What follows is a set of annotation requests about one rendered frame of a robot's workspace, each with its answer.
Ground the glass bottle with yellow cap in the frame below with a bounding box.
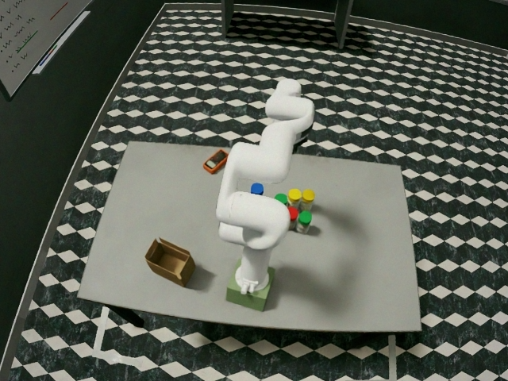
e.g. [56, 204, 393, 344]
[299, 189, 315, 212]

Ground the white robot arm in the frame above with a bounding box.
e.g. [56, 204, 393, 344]
[216, 79, 314, 294]

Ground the white bottle with red cap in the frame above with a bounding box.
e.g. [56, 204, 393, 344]
[287, 207, 298, 230]

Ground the brown cardboard box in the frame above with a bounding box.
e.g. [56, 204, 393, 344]
[144, 237, 196, 288]

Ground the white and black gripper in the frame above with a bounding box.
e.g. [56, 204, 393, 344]
[272, 119, 308, 155]

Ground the glass bottle with blue cap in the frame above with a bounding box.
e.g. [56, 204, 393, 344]
[251, 183, 264, 196]

